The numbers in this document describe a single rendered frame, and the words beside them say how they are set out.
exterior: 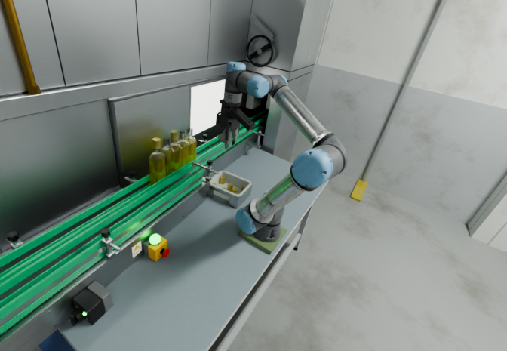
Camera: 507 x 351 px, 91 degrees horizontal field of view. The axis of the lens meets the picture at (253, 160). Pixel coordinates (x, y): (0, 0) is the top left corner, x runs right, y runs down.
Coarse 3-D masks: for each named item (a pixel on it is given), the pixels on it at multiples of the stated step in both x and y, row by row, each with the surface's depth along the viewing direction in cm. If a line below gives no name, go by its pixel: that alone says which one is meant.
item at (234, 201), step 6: (210, 174) 158; (210, 186) 144; (210, 192) 146; (216, 192) 144; (222, 192) 142; (246, 192) 147; (216, 198) 146; (222, 198) 144; (228, 198) 142; (234, 198) 139; (240, 198) 140; (246, 198) 150; (228, 204) 144; (234, 204) 141; (240, 204) 144
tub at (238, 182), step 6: (216, 174) 152; (222, 174) 157; (228, 174) 156; (234, 174) 155; (210, 180) 147; (216, 180) 153; (228, 180) 158; (234, 180) 155; (240, 180) 153; (246, 180) 152; (216, 186) 142; (222, 186) 154; (234, 186) 156; (240, 186) 155; (228, 192) 140; (240, 192) 152
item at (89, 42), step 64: (0, 0) 65; (64, 0) 77; (128, 0) 95; (192, 0) 123; (0, 64) 69; (64, 64) 83; (128, 64) 104; (192, 64) 139; (0, 128) 74; (64, 128) 90; (0, 192) 79; (64, 192) 98
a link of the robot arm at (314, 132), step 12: (276, 84) 99; (276, 96) 99; (288, 96) 97; (288, 108) 97; (300, 108) 95; (300, 120) 94; (312, 120) 93; (312, 132) 92; (324, 132) 91; (312, 144) 93; (336, 144) 86
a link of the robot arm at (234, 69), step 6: (228, 66) 96; (234, 66) 95; (240, 66) 95; (228, 72) 97; (234, 72) 96; (228, 78) 98; (234, 78) 95; (228, 84) 98; (234, 84) 96; (228, 90) 100; (234, 90) 99
